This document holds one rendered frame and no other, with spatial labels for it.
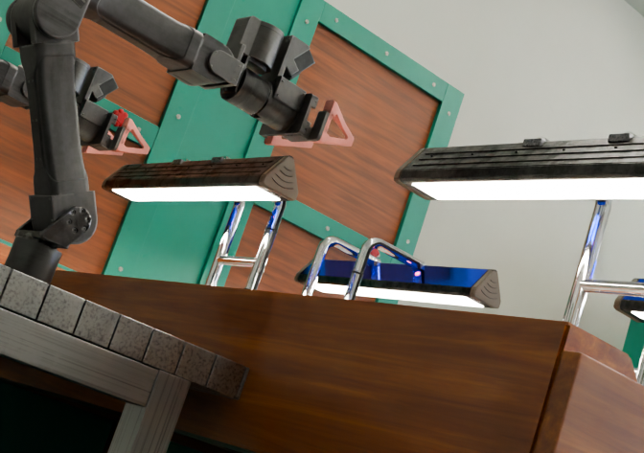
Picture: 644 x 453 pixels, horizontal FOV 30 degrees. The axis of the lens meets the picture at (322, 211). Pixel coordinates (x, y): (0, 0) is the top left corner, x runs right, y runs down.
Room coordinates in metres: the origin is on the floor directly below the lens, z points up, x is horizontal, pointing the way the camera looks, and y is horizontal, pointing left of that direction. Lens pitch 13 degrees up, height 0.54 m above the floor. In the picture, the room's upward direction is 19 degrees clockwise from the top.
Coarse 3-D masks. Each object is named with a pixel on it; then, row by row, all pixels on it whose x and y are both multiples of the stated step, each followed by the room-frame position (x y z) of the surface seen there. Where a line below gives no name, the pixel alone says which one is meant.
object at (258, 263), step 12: (240, 204) 2.46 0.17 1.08; (276, 204) 2.34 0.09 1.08; (240, 216) 2.47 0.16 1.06; (276, 216) 2.34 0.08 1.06; (228, 228) 2.46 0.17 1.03; (276, 228) 2.33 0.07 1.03; (228, 240) 2.46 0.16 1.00; (264, 240) 2.34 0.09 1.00; (264, 252) 2.34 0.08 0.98; (216, 264) 2.46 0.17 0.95; (228, 264) 2.43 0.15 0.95; (240, 264) 2.39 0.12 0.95; (252, 264) 2.36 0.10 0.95; (264, 264) 2.34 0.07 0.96; (216, 276) 2.46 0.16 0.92; (252, 276) 2.34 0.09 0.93; (252, 288) 2.34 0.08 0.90
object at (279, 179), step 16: (208, 160) 2.28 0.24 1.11; (224, 160) 2.23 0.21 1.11; (240, 160) 2.18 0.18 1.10; (256, 160) 2.13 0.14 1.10; (272, 160) 2.09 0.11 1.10; (288, 160) 2.07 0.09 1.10; (112, 176) 2.54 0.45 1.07; (128, 176) 2.47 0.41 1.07; (144, 176) 2.42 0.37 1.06; (160, 176) 2.36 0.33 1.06; (176, 176) 2.30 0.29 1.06; (192, 176) 2.25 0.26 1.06; (208, 176) 2.20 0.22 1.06; (224, 176) 2.15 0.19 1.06; (240, 176) 2.11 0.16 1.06; (256, 176) 2.07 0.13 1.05; (272, 176) 2.05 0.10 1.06; (288, 176) 2.07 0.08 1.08; (112, 192) 2.56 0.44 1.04; (272, 192) 2.08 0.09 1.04; (288, 192) 2.08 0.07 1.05
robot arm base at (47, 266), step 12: (24, 240) 1.52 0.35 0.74; (36, 240) 1.52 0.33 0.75; (12, 252) 1.53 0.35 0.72; (24, 252) 1.52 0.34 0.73; (36, 252) 1.52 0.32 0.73; (48, 252) 1.52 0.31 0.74; (12, 264) 1.52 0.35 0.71; (24, 264) 1.52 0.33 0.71; (36, 264) 1.52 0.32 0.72; (48, 264) 1.53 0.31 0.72; (36, 276) 1.52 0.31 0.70; (48, 276) 1.53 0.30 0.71
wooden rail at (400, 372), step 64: (192, 320) 1.54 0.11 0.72; (256, 320) 1.42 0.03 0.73; (320, 320) 1.32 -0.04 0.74; (384, 320) 1.24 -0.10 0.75; (448, 320) 1.16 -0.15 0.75; (512, 320) 1.09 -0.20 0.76; (64, 384) 1.76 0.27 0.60; (256, 384) 1.39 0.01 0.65; (320, 384) 1.29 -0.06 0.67; (384, 384) 1.21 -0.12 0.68; (448, 384) 1.14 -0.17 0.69; (512, 384) 1.07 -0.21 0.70; (256, 448) 1.35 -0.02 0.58; (320, 448) 1.26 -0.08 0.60; (384, 448) 1.19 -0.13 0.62; (448, 448) 1.12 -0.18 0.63; (512, 448) 1.06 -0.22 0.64
